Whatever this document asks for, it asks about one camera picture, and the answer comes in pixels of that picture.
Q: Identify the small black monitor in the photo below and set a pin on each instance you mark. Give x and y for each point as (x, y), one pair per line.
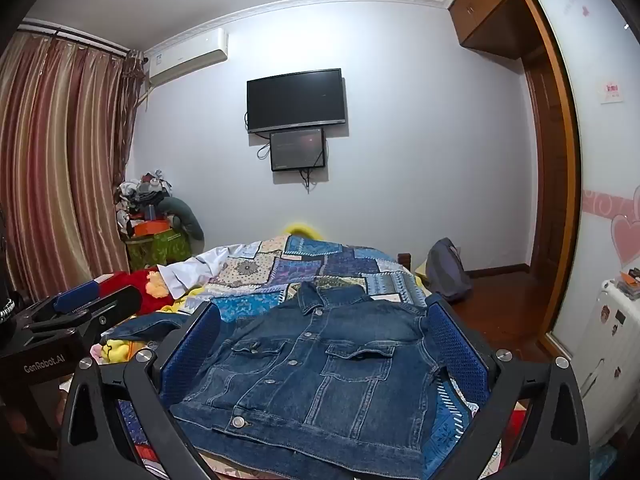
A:
(297, 149)

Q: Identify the wooden door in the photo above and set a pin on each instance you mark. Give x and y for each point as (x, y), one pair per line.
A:
(545, 170)

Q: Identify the white cabinet with stickers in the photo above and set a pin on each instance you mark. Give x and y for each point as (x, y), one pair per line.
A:
(610, 340)

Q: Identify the white sliding wardrobe door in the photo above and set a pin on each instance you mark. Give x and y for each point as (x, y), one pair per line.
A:
(595, 160)

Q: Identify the white air conditioner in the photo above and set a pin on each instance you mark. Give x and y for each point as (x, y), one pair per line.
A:
(187, 57)

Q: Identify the wooden overhead cabinet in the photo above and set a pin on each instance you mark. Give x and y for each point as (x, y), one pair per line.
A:
(487, 5)

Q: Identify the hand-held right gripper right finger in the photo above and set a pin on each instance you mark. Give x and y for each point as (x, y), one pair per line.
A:
(457, 355)

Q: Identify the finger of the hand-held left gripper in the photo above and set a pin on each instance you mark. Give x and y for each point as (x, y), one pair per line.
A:
(80, 296)
(122, 305)

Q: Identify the black wall television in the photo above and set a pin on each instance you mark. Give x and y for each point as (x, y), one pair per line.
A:
(296, 101)

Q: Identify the yellow fleece blanket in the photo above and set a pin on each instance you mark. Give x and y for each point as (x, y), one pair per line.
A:
(117, 351)

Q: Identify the pile of clothes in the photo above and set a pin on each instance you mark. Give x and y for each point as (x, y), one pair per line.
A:
(140, 195)

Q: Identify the striped brown curtain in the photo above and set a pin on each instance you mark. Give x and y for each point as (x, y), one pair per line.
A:
(60, 170)

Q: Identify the pink white sticker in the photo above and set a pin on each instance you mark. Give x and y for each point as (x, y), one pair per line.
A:
(611, 91)

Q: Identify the blue denim jacket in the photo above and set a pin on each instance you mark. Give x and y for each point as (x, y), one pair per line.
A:
(310, 375)

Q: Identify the grey backpack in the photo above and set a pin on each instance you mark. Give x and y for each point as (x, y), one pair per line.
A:
(447, 270)

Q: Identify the wooden bed post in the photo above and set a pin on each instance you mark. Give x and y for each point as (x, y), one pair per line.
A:
(405, 261)

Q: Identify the beige bed sheet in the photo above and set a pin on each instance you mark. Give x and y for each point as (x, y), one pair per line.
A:
(422, 271)

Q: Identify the grey pillow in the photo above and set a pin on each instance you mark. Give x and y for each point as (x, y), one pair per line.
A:
(187, 212)

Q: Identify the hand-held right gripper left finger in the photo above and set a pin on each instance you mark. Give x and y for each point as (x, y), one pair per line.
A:
(189, 360)

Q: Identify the red plush toy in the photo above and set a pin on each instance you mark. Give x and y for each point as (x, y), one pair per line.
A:
(125, 278)

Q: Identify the yellow plush item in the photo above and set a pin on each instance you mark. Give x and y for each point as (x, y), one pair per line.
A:
(305, 226)

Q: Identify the orange box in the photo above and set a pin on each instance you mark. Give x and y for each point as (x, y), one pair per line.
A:
(150, 227)

